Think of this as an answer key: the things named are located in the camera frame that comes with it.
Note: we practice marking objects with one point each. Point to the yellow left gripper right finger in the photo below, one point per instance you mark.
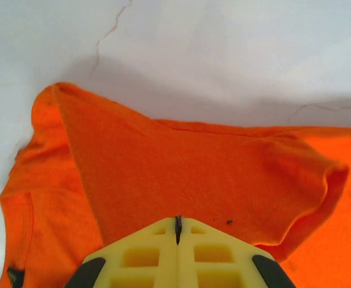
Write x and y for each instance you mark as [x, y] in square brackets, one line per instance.
[211, 270]

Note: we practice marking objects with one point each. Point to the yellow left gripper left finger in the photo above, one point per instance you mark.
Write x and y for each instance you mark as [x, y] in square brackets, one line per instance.
[151, 270]

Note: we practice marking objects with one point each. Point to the orange t-shirt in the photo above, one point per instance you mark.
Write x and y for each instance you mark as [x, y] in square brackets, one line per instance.
[178, 168]

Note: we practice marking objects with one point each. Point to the loose orange thread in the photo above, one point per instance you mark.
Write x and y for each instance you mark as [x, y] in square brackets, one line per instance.
[311, 104]
[98, 45]

